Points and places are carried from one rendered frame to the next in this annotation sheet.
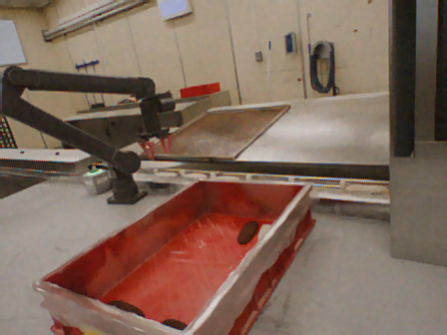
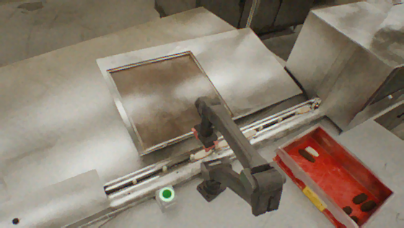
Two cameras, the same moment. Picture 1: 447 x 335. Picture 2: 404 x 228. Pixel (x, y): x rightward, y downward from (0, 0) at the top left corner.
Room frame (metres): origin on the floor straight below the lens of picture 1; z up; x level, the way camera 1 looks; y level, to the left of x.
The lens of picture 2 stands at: (1.05, 0.93, 1.89)
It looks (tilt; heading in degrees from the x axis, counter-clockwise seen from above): 48 degrees down; 282
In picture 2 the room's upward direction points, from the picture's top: 11 degrees clockwise
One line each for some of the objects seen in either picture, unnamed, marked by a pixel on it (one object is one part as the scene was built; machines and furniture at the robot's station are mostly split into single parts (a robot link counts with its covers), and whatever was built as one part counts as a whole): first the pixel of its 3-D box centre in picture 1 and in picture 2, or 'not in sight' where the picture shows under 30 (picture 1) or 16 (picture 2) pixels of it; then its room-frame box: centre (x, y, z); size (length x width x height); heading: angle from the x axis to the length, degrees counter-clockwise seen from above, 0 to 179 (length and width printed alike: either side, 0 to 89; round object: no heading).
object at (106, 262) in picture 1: (199, 246); (331, 174); (0.56, 0.07, 0.87); 0.49 x 0.34 x 0.10; 145
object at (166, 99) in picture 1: (155, 97); (205, 107); (1.20, 0.19, 1.13); 0.11 x 0.09 x 0.12; 130
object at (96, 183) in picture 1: (99, 185); (166, 199); (1.22, 0.48, 0.84); 0.08 x 0.08 x 0.11; 51
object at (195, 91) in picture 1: (200, 90); not in sight; (4.99, 0.11, 0.94); 0.51 x 0.36 x 0.13; 55
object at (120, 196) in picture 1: (125, 187); (213, 183); (1.06, 0.34, 0.86); 0.12 x 0.09 x 0.08; 63
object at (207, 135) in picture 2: (153, 126); (206, 128); (1.17, 0.22, 1.04); 0.10 x 0.07 x 0.07; 142
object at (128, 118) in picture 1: (142, 127); not in sight; (5.30, 1.15, 0.51); 3.00 x 1.26 x 1.03; 51
